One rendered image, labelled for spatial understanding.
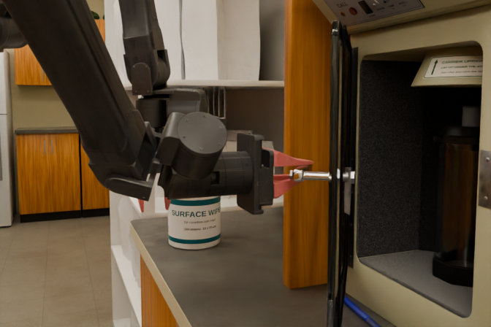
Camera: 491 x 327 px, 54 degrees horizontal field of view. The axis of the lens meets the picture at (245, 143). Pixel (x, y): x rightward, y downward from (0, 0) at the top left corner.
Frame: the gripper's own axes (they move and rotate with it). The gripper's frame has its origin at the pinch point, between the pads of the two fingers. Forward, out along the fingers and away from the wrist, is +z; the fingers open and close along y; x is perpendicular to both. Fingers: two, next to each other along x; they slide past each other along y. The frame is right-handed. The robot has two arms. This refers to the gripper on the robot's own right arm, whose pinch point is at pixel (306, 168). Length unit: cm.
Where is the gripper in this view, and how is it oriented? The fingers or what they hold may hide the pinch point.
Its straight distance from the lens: 68.2
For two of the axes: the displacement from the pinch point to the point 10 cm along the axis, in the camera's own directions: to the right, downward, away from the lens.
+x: -3.7, -0.9, 9.3
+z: 9.3, -0.3, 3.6
